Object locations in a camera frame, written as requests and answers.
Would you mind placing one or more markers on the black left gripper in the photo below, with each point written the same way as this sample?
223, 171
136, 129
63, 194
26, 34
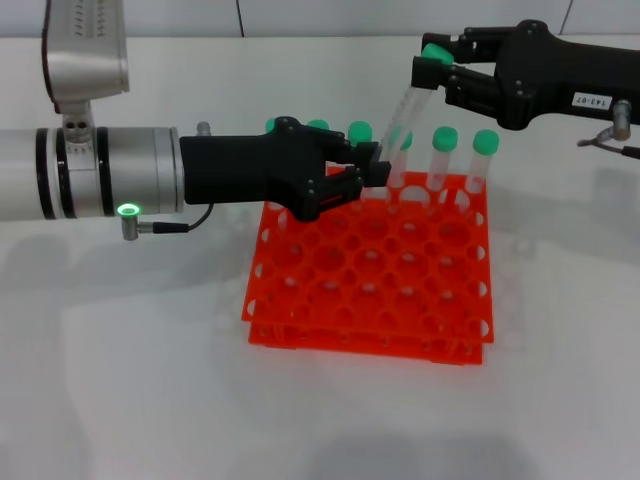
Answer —
235, 167

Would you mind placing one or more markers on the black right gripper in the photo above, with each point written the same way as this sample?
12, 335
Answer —
550, 75

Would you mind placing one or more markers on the green capped clear test tube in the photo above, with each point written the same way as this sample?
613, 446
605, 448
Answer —
485, 142
271, 125
406, 140
360, 132
407, 107
444, 139
318, 124

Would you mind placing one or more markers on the red plastic test tube rack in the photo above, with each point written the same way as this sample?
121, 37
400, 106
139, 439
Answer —
370, 280

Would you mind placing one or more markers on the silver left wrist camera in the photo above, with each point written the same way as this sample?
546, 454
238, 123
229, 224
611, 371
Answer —
85, 55

